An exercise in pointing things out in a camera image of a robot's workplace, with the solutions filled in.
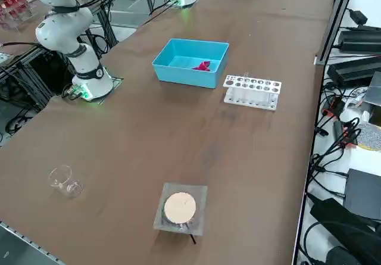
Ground clear acrylic shelf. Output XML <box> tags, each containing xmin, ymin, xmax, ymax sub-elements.
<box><xmin>0</xmin><ymin>0</ymin><xmax>38</xmax><ymax>32</ymax></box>

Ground white test tube rack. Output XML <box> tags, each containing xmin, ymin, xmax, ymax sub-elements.
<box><xmin>222</xmin><ymin>73</ymin><xmax>283</xmax><ymax>111</ymax></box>

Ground flat black box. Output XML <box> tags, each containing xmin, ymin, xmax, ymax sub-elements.
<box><xmin>344</xmin><ymin>168</ymin><xmax>381</xmax><ymax>221</ymax></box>

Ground round beige disc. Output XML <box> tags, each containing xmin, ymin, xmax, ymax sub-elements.
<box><xmin>163</xmin><ymin>192</ymin><xmax>197</xmax><ymax>225</ymax></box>

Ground clear glass beaker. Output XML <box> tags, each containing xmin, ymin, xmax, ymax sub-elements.
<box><xmin>48</xmin><ymin>164</ymin><xmax>84</xmax><ymax>199</ymax></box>

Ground pink rag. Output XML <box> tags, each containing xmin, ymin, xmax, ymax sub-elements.
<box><xmin>190</xmin><ymin>60</ymin><xmax>213</xmax><ymax>72</ymax></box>

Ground black aluminium frame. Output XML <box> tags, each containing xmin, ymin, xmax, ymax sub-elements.
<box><xmin>0</xmin><ymin>43</ymin><xmax>75</xmax><ymax>111</ymax></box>

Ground grey metal box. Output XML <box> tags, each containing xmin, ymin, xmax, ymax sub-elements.
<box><xmin>364</xmin><ymin>71</ymin><xmax>381</xmax><ymax>108</ymax></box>

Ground black power brick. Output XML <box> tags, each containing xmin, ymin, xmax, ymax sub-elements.
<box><xmin>327</xmin><ymin>55</ymin><xmax>381</xmax><ymax>89</ymax></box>
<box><xmin>338</xmin><ymin>30</ymin><xmax>381</xmax><ymax>54</ymax></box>

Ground silver aluminium frame post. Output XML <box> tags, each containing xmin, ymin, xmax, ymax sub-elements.
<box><xmin>314</xmin><ymin>0</ymin><xmax>358</xmax><ymax>66</ymax></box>

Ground red and black connector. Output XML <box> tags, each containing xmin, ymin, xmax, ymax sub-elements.
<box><xmin>323</xmin><ymin>96</ymin><xmax>346</xmax><ymax>117</ymax></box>

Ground blue plastic storage box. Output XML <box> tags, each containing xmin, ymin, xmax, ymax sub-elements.
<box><xmin>151</xmin><ymin>38</ymin><xmax>230</xmax><ymax>89</ymax></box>

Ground black cable on table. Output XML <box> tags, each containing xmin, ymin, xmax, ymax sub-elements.
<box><xmin>148</xmin><ymin>0</ymin><xmax>176</xmax><ymax>16</ymax></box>

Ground black plug with red clips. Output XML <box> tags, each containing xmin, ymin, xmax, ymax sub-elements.
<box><xmin>332</xmin><ymin>120</ymin><xmax>358</xmax><ymax>146</ymax></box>

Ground thin black stick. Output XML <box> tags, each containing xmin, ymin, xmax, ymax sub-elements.
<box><xmin>186</xmin><ymin>223</ymin><xmax>198</xmax><ymax>245</ymax></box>

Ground small black power adapter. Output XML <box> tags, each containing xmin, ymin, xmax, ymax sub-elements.
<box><xmin>348</xmin><ymin>8</ymin><xmax>368</xmax><ymax>25</ymax></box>

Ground black bag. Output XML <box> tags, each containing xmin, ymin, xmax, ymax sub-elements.
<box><xmin>309</xmin><ymin>198</ymin><xmax>381</xmax><ymax>265</ymax></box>

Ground round glittery disc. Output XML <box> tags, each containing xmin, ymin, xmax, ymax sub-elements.
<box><xmin>355</xmin><ymin>123</ymin><xmax>381</xmax><ymax>152</ymax></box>

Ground grey square glass tray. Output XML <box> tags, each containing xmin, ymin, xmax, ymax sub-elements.
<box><xmin>152</xmin><ymin>182</ymin><xmax>208</xmax><ymax>236</ymax></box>

